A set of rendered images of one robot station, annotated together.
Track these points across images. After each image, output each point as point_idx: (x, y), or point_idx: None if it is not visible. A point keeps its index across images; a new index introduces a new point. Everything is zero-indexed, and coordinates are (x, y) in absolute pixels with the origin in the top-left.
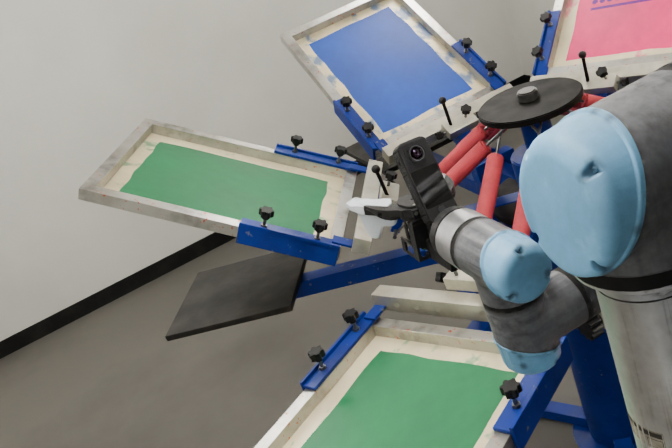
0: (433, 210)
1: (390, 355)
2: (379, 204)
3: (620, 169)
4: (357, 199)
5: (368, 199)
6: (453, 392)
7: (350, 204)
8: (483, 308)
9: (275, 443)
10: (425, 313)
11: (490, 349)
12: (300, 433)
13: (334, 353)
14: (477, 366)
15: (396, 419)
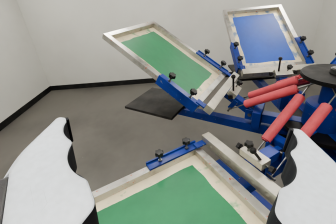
0: None
1: (195, 170)
2: (19, 221)
3: None
4: (52, 129)
5: (60, 150)
6: (213, 220)
7: (44, 130)
8: (254, 180)
9: (116, 189)
10: (222, 159)
11: (247, 205)
12: (131, 189)
13: (169, 155)
14: (235, 211)
15: (175, 216)
